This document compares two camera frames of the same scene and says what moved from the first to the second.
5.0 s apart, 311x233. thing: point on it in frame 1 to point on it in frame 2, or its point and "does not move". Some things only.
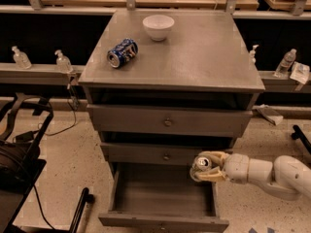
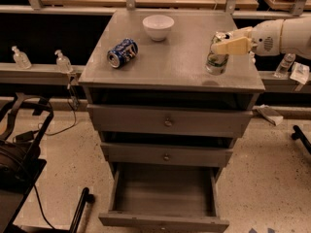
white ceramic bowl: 158,26 does not move
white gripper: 237,168 to 266,39
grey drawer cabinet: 162,87 does not move
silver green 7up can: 200,164 to 217,63
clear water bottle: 284,68 does not move
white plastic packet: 299,72 does not move
